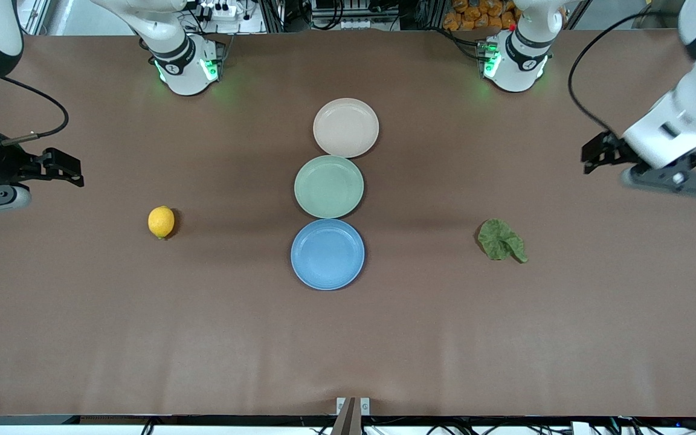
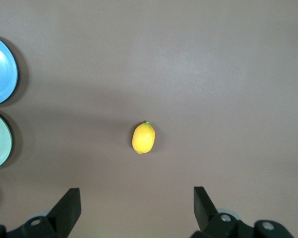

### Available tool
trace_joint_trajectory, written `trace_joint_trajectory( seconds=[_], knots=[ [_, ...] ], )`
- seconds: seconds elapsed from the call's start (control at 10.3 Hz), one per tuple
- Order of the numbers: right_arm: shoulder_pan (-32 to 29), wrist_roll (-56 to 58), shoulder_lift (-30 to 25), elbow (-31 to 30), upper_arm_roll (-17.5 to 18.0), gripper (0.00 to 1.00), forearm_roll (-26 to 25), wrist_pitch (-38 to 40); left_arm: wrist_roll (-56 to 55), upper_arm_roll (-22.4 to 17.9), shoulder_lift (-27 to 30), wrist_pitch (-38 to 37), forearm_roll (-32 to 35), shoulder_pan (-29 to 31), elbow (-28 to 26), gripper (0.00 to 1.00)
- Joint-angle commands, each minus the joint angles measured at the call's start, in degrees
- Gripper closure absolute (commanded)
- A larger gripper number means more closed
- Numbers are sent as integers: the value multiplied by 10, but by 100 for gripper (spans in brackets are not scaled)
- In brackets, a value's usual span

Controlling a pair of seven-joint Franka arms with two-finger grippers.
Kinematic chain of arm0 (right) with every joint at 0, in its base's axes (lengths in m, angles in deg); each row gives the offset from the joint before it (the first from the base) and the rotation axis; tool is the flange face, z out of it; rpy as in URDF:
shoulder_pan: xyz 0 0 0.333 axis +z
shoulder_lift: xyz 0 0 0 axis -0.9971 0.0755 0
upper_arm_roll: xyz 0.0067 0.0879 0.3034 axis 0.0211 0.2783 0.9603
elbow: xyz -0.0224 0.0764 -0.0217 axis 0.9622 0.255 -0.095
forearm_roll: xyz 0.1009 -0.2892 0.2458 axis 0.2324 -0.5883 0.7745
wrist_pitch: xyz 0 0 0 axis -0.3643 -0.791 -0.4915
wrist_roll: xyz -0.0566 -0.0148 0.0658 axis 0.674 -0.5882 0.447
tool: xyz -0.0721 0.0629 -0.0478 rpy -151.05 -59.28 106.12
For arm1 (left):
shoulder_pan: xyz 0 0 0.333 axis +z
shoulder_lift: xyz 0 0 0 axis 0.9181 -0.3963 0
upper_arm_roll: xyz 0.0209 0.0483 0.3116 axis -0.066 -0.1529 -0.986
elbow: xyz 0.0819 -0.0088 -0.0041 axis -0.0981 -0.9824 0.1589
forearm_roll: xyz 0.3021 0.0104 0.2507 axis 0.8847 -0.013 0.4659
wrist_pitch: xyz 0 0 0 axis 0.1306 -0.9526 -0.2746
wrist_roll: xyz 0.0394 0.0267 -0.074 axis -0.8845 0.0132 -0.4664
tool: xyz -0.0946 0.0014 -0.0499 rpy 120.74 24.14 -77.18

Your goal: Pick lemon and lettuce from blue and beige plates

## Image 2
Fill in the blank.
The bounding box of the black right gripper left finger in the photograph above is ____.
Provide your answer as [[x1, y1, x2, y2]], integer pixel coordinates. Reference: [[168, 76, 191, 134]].
[[0, 187, 81, 238]]

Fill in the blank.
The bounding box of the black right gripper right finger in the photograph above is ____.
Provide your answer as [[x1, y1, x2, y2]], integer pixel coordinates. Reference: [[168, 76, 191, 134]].
[[190, 186, 295, 238]]

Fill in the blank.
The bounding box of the yellow lemon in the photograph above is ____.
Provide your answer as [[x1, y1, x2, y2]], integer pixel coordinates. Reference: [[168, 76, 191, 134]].
[[132, 120, 156, 155]]

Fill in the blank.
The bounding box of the blue plate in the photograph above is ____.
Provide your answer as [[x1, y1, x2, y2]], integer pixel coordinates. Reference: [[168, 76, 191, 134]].
[[0, 34, 19, 107]]

